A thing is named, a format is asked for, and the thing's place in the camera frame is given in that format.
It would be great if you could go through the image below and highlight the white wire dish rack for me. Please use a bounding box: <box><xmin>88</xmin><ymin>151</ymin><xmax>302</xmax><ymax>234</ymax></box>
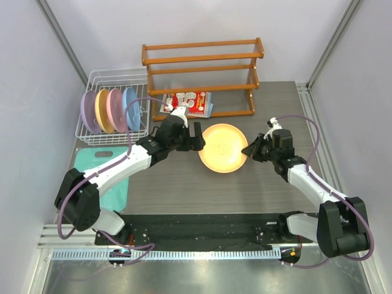
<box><xmin>75</xmin><ymin>67</ymin><xmax>150</xmax><ymax>146</ymax></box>

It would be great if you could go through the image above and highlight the cream yellow plate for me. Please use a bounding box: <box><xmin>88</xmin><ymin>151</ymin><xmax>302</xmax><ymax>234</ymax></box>
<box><xmin>198</xmin><ymin>123</ymin><xmax>248</xmax><ymax>173</ymax></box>

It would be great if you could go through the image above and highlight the purple cable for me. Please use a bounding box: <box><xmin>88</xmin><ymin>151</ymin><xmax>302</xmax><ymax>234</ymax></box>
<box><xmin>56</xmin><ymin>96</ymin><xmax>172</xmax><ymax>270</ymax></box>
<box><xmin>271</xmin><ymin>113</ymin><xmax>375</xmax><ymax>270</ymax></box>

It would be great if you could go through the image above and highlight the orange yellow plate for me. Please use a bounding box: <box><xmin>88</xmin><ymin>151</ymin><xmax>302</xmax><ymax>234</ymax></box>
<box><xmin>94</xmin><ymin>89</ymin><xmax>115</xmax><ymax>134</ymax></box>

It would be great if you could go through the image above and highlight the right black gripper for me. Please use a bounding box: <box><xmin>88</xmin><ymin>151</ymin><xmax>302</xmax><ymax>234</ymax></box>
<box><xmin>243</xmin><ymin>133</ymin><xmax>279</xmax><ymax>162</ymax></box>

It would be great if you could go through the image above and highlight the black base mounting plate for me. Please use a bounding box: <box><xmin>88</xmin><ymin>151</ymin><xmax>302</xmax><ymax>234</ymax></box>
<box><xmin>94</xmin><ymin>213</ymin><xmax>315</xmax><ymax>251</ymax></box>

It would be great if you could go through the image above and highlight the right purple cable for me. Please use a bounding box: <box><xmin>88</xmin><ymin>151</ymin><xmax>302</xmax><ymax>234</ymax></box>
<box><xmin>271</xmin><ymin>113</ymin><xmax>375</xmax><ymax>270</ymax></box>

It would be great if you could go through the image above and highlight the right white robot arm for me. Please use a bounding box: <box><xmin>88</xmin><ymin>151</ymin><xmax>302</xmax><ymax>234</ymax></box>
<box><xmin>241</xmin><ymin>129</ymin><xmax>374</xmax><ymax>258</ymax></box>

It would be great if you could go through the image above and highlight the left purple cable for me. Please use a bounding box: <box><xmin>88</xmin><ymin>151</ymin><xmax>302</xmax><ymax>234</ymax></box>
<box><xmin>56</xmin><ymin>96</ymin><xmax>172</xmax><ymax>270</ymax></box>

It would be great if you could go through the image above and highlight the wooden three-tier shelf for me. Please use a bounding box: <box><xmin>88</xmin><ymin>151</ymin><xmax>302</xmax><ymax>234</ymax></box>
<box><xmin>141</xmin><ymin>37</ymin><xmax>265</xmax><ymax>118</ymax></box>

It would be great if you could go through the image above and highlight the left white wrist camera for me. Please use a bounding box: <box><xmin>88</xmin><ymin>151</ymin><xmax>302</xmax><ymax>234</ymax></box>
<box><xmin>164</xmin><ymin>102</ymin><xmax>189</xmax><ymax>128</ymax></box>

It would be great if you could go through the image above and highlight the blue plate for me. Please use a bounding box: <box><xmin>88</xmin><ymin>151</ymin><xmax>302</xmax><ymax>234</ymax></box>
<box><xmin>122</xmin><ymin>87</ymin><xmax>141</xmax><ymax>132</ymax></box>

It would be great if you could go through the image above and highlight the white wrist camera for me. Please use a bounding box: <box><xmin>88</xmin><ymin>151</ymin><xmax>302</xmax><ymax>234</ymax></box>
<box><xmin>164</xmin><ymin>102</ymin><xmax>189</xmax><ymax>128</ymax></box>
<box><xmin>263</xmin><ymin>117</ymin><xmax>282</xmax><ymax>140</ymax></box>

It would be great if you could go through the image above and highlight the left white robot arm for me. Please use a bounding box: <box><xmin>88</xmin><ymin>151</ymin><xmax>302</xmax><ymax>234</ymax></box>
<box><xmin>55</xmin><ymin>115</ymin><xmax>205</xmax><ymax>244</ymax></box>

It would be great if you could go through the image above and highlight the pink plate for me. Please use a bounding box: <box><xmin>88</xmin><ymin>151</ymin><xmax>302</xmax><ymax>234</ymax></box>
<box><xmin>107</xmin><ymin>88</ymin><xmax>127</xmax><ymax>133</ymax></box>

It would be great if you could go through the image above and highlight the teal cutting board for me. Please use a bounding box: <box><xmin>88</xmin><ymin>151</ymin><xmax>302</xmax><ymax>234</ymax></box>
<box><xmin>73</xmin><ymin>146</ymin><xmax>131</xmax><ymax>213</ymax></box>

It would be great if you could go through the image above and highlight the red snack packet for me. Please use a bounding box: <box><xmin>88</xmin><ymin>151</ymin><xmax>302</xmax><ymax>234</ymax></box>
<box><xmin>162</xmin><ymin>92</ymin><xmax>214</xmax><ymax>118</ymax></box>

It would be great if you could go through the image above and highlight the purple plate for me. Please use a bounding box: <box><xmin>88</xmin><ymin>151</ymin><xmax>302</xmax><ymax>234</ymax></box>
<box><xmin>80</xmin><ymin>90</ymin><xmax>102</xmax><ymax>135</ymax></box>

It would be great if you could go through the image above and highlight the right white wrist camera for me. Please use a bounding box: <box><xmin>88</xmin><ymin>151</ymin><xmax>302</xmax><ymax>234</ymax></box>
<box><xmin>263</xmin><ymin>117</ymin><xmax>282</xmax><ymax>140</ymax></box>

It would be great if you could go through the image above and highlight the white slotted cable duct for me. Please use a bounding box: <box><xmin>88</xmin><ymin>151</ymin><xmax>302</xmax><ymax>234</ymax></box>
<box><xmin>51</xmin><ymin>248</ymin><xmax>281</xmax><ymax>261</ymax></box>

